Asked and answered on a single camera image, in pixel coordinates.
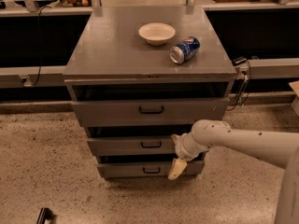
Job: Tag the black object on floor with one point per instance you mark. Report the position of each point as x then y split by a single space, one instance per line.
44 215

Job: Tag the grey top drawer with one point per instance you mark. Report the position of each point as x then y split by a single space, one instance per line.
148 112

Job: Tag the grey drawer cabinet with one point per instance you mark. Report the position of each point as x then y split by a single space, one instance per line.
113 62

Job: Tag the grey bottom drawer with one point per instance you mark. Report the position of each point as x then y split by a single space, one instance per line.
134 169

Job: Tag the blue pepsi can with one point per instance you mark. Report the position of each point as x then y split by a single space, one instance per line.
184 50

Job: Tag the black power adapter with cables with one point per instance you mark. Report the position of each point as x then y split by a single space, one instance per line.
243 76

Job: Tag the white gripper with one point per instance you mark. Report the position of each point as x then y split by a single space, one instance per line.
182 150

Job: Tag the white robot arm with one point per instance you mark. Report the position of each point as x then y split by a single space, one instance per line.
277 148

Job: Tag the grey drawer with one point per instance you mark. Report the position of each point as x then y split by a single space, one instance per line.
126 146
134 169
148 112

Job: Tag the white ceramic bowl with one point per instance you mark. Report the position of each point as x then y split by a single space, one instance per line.
156 34

